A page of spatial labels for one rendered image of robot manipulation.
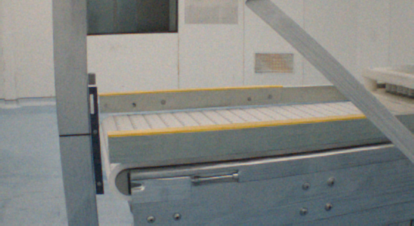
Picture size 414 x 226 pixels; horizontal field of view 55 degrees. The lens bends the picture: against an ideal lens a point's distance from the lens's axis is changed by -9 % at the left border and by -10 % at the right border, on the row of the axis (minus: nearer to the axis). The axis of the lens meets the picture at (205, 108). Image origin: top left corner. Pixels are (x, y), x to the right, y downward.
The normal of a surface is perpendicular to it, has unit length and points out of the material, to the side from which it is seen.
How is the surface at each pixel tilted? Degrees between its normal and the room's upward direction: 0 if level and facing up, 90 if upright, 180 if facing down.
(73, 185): 90
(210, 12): 90
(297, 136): 90
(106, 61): 90
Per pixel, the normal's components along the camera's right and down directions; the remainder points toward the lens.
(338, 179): 0.27, 0.19
